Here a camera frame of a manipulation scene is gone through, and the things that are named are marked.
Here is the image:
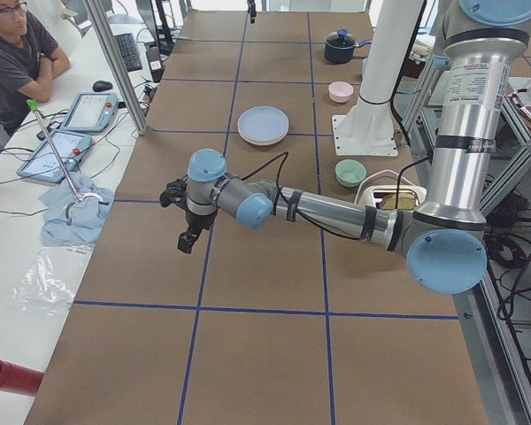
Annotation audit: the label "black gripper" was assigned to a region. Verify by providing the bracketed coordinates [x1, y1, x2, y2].
[159, 176, 217, 254]

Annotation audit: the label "blue plate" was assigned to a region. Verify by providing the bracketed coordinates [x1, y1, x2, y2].
[237, 105, 289, 140]

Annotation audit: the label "dark blue pot with lid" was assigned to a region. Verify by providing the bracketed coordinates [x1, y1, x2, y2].
[324, 28, 372, 65]

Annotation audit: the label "light blue cloth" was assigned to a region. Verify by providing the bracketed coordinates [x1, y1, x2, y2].
[39, 172, 114, 246]

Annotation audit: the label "pink bowl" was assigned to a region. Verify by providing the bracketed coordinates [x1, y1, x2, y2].
[328, 81, 354, 104]

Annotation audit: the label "light blue cup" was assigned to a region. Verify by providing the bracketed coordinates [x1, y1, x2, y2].
[361, 58, 370, 79]

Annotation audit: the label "black keyboard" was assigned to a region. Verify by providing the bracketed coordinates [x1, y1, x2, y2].
[113, 33, 142, 72]

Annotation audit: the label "clear plastic bag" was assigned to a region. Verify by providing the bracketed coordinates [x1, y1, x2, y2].
[8, 245, 92, 317]

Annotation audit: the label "upper teach pendant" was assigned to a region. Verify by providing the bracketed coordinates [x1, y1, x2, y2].
[60, 92, 119, 134]

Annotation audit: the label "teach pendant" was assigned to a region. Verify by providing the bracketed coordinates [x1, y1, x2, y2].
[60, 92, 119, 134]
[16, 130, 93, 183]

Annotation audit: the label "lower teach pendant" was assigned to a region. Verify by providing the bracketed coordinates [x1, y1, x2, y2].
[16, 130, 93, 183]

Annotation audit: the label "black computer mouse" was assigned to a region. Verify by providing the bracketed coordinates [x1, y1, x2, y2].
[92, 80, 113, 92]

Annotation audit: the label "green bowl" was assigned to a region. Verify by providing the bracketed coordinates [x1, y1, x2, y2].
[335, 158, 367, 188]

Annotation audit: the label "cream toaster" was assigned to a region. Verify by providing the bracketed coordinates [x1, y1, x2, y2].
[354, 169, 427, 211]

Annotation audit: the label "red cylinder bottle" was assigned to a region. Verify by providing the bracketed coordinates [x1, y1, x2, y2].
[0, 360, 44, 397]

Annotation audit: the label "seated man grey shirt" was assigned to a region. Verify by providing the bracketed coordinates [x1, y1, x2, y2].
[0, 1, 70, 135]

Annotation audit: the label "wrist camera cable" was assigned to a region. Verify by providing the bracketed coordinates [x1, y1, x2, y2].
[238, 151, 364, 243]

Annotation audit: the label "aluminium frame post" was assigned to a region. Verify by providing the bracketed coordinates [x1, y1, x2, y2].
[83, 0, 147, 135]

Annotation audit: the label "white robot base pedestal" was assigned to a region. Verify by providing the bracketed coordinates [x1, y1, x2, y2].
[333, 0, 425, 157]

